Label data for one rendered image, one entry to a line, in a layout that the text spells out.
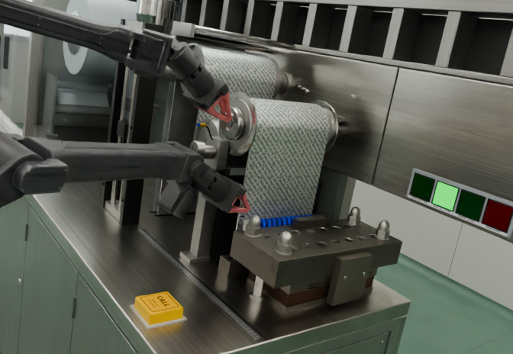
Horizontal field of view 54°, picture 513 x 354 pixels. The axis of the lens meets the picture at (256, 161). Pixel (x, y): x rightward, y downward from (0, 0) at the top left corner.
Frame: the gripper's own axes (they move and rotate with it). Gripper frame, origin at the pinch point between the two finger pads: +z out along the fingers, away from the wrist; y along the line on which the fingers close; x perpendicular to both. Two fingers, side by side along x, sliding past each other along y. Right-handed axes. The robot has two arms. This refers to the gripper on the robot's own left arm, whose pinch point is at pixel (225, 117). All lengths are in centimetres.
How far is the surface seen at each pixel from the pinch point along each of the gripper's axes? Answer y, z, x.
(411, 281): -89, 270, 61
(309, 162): 5.4, 23.5, 8.3
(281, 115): 4.2, 8.1, 9.6
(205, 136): -13.5, 8.4, -3.4
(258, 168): 5.5, 12.5, -3.1
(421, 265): -100, 286, 79
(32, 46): -97, -15, -10
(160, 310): 18.6, 6.5, -38.7
